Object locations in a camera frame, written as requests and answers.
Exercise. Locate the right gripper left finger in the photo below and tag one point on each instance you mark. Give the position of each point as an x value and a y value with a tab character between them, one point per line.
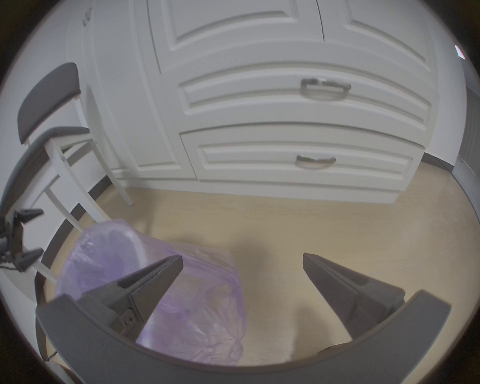
150	288

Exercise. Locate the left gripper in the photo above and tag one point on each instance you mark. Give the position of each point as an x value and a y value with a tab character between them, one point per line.
17	240

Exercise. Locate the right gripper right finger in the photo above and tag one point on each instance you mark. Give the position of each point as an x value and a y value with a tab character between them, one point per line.
348	296

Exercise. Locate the purple plastic bag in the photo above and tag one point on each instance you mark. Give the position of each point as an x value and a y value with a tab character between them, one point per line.
202	307

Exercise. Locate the white trash bin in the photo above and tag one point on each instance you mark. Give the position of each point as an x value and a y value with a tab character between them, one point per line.
138	247

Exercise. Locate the white chair grey seat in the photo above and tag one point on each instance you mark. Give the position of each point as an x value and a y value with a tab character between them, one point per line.
48	97

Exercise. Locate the white wardrobe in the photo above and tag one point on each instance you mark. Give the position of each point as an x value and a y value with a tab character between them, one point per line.
262	112

